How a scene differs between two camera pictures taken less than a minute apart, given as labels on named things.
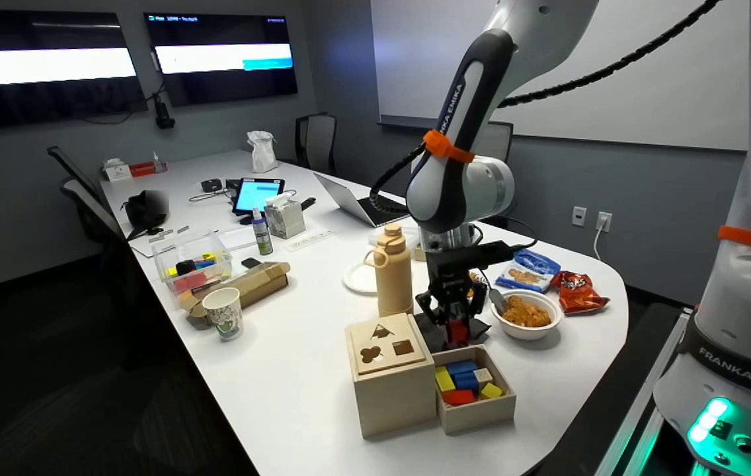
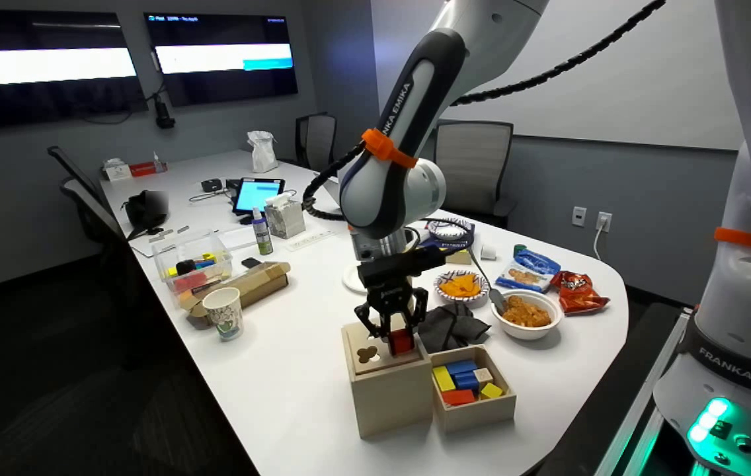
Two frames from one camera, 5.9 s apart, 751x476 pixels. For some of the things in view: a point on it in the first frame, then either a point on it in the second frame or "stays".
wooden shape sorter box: (395, 375) stays
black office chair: (315, 140) stays
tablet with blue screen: (256, 194) stays
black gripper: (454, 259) → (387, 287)
